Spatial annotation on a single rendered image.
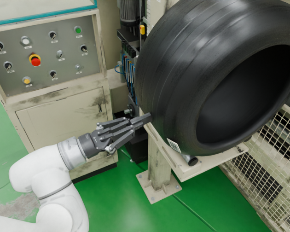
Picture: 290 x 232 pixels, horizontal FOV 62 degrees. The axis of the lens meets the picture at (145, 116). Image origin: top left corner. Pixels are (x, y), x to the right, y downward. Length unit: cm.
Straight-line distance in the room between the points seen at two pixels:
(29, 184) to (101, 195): 122
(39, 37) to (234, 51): 90
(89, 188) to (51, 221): 130
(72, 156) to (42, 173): 9
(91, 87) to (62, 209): 83
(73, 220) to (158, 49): 53
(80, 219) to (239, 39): 63
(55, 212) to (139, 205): 121
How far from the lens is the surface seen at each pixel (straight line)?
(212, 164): 111
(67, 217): 72
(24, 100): 137
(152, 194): 190
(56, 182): 74
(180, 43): 68
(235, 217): 194
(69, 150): 73
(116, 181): 198
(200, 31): 67
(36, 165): 74
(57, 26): 126
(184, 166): 101
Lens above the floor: 169
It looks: 44 degrees down
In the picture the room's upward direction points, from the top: straight up
